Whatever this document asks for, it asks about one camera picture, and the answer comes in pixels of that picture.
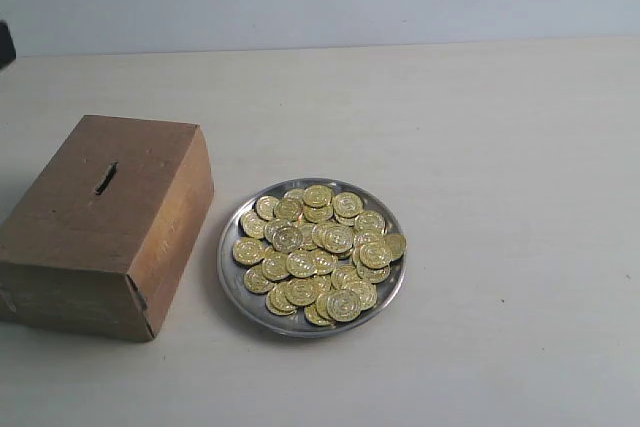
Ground gold coin lower left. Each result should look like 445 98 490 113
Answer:
243 266 275 295

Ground gold coin upper left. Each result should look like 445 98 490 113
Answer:
254 195 279 221

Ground gold coin top right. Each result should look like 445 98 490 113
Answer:
332 192 364 218

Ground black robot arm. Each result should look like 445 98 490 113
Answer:
0 20 17 69

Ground gold coin right middle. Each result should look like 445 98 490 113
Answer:
359 241 392 270

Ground gold coin top of pile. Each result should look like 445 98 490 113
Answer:
303 184 333 208

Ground gold coin left edge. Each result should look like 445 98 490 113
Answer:
232 237 265 267

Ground gold coin front of pile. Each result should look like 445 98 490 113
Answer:
326 290 361 322

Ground gold coin of pile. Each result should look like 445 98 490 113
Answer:
326 290 361 322
303 184 333 208

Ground gold coin centre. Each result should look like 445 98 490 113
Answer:
285 249 317 278

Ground gold coin right edge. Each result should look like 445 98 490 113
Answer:
384 232 407 262

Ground gold coin upper right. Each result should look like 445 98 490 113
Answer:
353 210 386 234

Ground gold coin edge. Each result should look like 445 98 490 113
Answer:
384 232 407 262
232 237 265 267

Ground brown cardboard slotted box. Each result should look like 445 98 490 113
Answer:
1 115 214 342

